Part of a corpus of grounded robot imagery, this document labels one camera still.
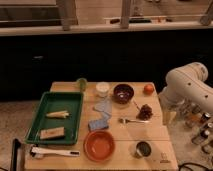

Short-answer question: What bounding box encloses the silver metal fork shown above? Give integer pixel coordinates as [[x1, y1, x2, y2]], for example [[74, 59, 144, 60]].
[[118, 118, 149, 124]]

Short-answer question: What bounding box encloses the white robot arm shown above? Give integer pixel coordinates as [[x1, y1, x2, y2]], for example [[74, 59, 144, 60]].
[[158, 62, 213, 125]]

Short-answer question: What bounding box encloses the dark purple bowl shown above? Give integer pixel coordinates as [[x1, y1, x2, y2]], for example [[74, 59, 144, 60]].
[[113, 84, 134, 104]]

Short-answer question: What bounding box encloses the red bowl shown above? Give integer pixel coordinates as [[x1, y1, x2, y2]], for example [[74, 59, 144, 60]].
[[83, 130, 115, 162]]

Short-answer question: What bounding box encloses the white cup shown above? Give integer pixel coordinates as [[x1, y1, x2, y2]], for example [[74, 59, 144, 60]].
[[96, 82, 110, 97]]

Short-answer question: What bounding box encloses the light blue cloth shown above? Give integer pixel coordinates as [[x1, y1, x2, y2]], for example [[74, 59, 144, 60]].
[[94, 99, 112, 120]]

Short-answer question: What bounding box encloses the green cup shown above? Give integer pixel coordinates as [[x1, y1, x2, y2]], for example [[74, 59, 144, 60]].
[[77, 78, 87, 92]]

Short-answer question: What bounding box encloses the orange fruit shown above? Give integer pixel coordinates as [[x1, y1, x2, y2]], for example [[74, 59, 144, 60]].
[[143, 84, 154, 95]]

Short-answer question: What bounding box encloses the brown pine cone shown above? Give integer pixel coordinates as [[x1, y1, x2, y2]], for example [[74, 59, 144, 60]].
[[136, 104, 153, 120]]

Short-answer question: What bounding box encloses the yellow corn piece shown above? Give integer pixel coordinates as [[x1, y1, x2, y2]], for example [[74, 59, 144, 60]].
[[46, 111, 69, 119]]

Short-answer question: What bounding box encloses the green plastic tray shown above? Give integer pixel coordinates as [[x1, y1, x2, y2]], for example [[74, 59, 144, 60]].
[[25, 92, 83, 145]]

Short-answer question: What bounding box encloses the brown bread slice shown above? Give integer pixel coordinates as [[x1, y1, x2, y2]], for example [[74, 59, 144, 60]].
[[40, 127, 65, 140]]

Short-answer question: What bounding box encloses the steel metal cup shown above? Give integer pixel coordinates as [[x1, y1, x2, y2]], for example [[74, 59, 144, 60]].
[[135, 141, 152, 158]]

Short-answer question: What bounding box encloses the black tool at table edge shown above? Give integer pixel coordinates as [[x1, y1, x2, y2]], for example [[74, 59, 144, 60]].
[[9, 138, 21, 171]]

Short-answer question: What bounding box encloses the white handled brush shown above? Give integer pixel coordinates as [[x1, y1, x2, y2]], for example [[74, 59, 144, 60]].
[[30, 147, 80, 157]]

